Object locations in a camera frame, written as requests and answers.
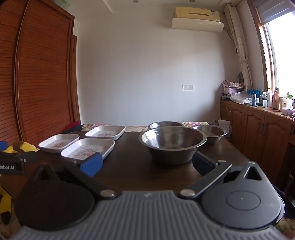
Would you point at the large steel bowl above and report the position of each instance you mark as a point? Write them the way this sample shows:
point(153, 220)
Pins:
point(172, 152)

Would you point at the blue box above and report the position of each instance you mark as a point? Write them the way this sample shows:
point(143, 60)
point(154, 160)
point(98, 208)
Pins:
point(254, 91)

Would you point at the stack of papers and boxes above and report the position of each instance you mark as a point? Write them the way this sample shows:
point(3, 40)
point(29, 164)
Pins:
point(232, 88)

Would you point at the white paper bag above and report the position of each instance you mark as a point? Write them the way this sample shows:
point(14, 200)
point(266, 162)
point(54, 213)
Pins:
point(224, 128)

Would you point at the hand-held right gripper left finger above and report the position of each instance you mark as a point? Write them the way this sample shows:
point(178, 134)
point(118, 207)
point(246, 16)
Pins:
point(92, 165)

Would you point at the patterned beige curtain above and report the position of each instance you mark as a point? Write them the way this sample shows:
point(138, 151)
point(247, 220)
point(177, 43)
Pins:
point(242, 50)

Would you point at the white jar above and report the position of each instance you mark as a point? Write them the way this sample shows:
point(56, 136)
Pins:
point(282, 103)

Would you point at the wall air conditioner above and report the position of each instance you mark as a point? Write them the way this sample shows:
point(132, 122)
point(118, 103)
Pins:
point(198, 23)

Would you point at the white bottle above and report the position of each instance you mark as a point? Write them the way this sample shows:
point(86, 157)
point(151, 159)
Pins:
point(270, 98)

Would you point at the medium steel bowl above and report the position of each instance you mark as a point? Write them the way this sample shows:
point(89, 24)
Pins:
point(161, 125)

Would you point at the pink jug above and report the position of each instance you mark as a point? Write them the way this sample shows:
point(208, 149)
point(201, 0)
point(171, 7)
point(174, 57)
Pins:
point(276, 99)

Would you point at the floral blanket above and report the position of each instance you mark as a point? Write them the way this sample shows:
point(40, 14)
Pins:
point(136, 128)

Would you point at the grey roller blind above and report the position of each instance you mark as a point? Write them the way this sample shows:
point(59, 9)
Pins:
point(274, 9)

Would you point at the dark blue cloth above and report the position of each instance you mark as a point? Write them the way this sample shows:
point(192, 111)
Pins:
point(78, 128)

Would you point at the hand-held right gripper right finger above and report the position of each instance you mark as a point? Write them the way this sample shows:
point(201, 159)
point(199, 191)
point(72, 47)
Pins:
point(205, 165)

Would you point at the white wall switch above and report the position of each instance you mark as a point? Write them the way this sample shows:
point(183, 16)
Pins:
point(187, 87)

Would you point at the grey round hand fan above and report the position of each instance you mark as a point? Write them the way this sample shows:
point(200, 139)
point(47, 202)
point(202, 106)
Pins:
point(240, 77)

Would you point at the clear plastic bag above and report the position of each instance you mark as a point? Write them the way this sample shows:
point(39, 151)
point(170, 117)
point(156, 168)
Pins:
point(240, 98)

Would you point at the green box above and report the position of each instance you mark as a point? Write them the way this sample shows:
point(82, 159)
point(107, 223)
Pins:
point(62, 2)

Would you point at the small steel bowl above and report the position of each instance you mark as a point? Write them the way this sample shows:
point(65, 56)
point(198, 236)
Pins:
point(212, 136)

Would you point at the green capped bottle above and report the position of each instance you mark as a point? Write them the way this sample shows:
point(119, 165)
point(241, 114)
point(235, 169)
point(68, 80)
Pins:
point(289, 100)

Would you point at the wooden cabinet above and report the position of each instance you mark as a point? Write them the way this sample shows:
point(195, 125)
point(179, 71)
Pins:
point(253, 129)

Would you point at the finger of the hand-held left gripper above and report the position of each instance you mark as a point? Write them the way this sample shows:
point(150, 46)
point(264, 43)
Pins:
point(18, 156)

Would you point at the red cloth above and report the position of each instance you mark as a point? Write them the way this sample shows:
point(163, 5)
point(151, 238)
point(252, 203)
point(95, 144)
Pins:
point(69, 127)

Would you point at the tissue box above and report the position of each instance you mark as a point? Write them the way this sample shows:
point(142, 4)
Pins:
point(288, 112)

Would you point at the wooden louvered wardrobe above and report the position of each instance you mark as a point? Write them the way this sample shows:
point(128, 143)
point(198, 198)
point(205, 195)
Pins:
point(41, 69)

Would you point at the blue white can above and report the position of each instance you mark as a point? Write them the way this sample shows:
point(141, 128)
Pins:
point(254, 99)

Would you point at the white floral rectangular plate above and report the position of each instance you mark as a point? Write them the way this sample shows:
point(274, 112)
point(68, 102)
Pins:
point(87, 147)
point(57, 143)
point(104, 132)

